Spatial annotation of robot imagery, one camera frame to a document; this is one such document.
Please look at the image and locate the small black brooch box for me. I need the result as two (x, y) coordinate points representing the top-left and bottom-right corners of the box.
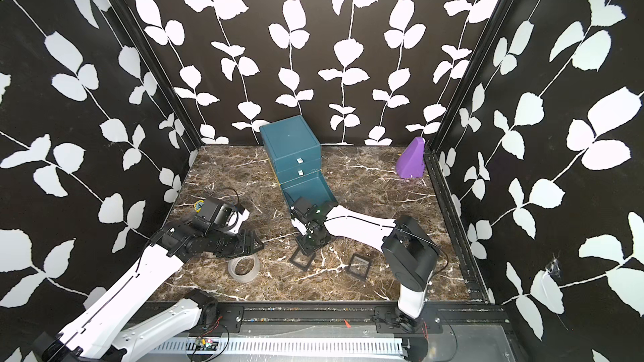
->
(345, 253), (372, 282)
(288, 247), (316, 273)

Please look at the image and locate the teal bottom drawer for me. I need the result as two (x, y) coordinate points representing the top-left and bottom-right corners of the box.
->
(280, 170), (336, 207)

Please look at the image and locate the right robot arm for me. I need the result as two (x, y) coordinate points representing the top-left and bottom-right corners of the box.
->
(290, 198), (440, 320)

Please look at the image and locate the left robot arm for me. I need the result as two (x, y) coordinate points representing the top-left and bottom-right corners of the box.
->
(33, 221), (264, 361)

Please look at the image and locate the teal three-drawer cabinet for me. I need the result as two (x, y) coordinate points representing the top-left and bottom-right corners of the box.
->
(260, 115), (321, 184)

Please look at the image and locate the clear tape roll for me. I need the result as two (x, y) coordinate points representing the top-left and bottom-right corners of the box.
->
(227, 255), (261, 284)

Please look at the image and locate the yellow tree toy block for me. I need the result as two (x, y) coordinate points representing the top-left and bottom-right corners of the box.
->
(194, 199), (205, 213)

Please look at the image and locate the purple wedge block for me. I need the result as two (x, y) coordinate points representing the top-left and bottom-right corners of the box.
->
(395, 137), (425, 179)

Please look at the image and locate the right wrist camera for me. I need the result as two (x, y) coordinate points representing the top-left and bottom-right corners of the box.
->
(291, 197), (318, 226)

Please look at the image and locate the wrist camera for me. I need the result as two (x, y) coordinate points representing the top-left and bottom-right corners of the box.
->
(291, 197), (318, 226)
(191, 198), (250, 235)

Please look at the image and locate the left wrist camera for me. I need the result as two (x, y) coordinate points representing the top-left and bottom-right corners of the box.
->
(191, 198), (250, 235)

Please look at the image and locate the black front mounting rail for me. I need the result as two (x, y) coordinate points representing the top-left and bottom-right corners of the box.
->
(217, 301), (513, 336)

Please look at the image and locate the white perforated cable tray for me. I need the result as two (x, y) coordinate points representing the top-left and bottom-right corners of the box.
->
(149, 337), (407, 358)

